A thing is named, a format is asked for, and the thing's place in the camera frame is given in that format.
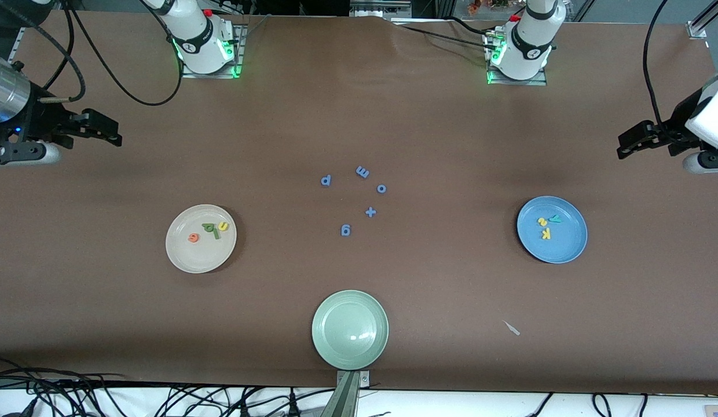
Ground blue round plate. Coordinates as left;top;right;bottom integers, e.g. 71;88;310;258
516;196;588;264

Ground beige round plate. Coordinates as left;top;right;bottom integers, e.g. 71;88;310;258
165;204;237;274

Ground orange background object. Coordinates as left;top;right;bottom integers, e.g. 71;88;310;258
466;0;510;15

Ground brown table cover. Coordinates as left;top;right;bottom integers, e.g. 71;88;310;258
0;10;718;396

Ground green round plate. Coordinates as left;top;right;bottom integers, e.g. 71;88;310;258
312;290;390;371

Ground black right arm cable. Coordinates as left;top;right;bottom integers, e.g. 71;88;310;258
0;0;184;108

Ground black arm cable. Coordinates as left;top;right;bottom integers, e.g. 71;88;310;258
0;0;184;108
642;0;675;128

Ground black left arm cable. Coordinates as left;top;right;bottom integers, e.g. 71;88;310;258
642;0;675;128

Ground long aluminium frame profile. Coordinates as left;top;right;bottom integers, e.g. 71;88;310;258
9;26;28;63

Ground short aluminium frame profile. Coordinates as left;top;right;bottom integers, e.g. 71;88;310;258
686;0;718;40

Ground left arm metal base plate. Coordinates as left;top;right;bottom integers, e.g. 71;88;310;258
485;29;548;86

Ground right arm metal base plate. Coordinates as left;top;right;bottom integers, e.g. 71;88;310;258
181;23;248;79

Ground black base power cable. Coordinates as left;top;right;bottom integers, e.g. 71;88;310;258
391;20;493;52

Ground tangled black floor cables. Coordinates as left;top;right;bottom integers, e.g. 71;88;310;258
0;356;336;417

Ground grey metal camera post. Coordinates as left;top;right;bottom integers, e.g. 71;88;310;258
321;371;371;417

